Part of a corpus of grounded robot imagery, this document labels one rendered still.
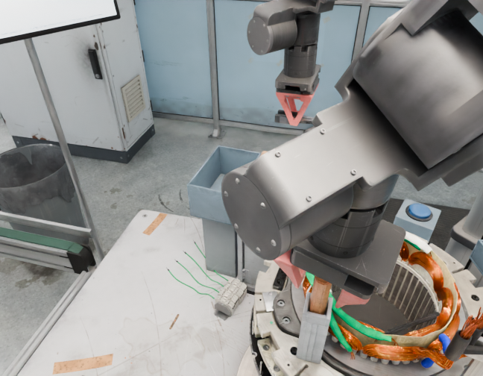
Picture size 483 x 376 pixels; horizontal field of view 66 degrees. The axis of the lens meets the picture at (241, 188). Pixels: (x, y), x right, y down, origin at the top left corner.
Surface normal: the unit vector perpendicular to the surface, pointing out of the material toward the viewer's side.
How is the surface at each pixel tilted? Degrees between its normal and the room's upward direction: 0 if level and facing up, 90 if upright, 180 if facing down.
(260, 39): 91
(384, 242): 6
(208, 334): 0
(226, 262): 90
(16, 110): 90
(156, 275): 0
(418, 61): 65
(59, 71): 90
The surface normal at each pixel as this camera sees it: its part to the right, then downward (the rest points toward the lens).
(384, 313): 0.00, -0.79
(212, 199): -0.34, 0.57
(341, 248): -0.15, 0.68
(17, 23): 0.73, 0.30
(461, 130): -0.65, 0.22
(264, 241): -0.80, 0.40
